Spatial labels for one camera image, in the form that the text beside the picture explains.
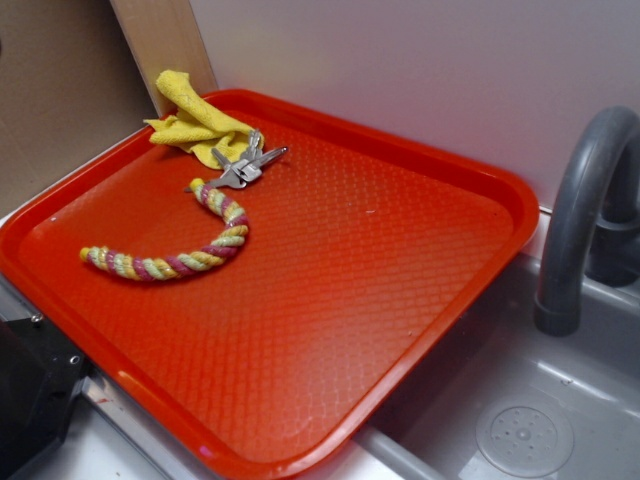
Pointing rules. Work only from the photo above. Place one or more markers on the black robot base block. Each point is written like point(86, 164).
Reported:
point(42, 372)

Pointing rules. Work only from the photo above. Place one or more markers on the red plastic tray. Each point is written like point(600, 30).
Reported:
point(363, 250)

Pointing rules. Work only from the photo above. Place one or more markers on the silver key bunch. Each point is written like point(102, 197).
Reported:
point(249, 166)

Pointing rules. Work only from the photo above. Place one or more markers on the yellow microfiber cloth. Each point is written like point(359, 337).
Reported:
point(197, 127)

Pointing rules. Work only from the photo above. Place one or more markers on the grey plastic sink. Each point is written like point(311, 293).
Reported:
point(498, 399)

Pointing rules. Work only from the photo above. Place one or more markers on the wooden board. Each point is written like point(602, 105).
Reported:
point(164, 35)

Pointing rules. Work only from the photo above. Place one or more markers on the grey plastic faucet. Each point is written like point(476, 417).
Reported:
point(594, 227)

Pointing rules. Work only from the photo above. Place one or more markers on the multicolour twisted rope toy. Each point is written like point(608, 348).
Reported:
point(215, 254)

